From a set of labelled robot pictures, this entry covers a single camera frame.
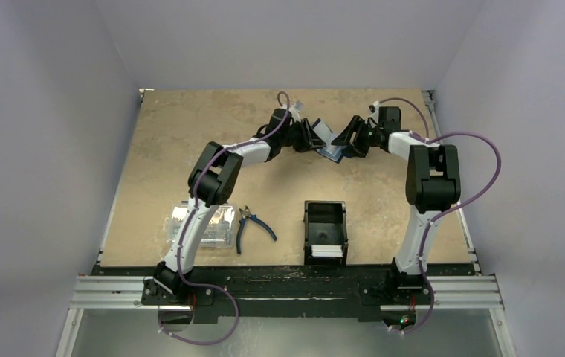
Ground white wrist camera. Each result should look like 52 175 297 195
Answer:
288 100 303 121
367 101 381 126

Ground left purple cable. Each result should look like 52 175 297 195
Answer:
157 91 291 346

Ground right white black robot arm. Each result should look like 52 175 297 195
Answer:
331 104 461 303

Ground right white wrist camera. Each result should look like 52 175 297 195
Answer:
367 101 381 126

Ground purple cable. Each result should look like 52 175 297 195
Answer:
374 97 503 336
157 91 291 346

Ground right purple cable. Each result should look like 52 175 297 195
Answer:
374 97 503 336

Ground white card stack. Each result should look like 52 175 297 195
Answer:
310 244 344 259

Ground black plastic card box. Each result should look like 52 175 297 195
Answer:
303 200 349 266

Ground blue handled pliers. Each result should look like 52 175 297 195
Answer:
236 205 278 255

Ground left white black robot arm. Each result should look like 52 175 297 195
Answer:
144 106 326 304

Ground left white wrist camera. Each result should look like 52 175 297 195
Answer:
288 100 303 121

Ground blue leather card holder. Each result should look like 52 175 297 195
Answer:
311 118 345 164

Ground black aluminium mounting rail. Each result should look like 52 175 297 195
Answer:
71 264 503 324

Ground clear plastic parts box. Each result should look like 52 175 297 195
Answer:
164 201 239 249

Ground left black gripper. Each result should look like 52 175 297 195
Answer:
280 119 325 153

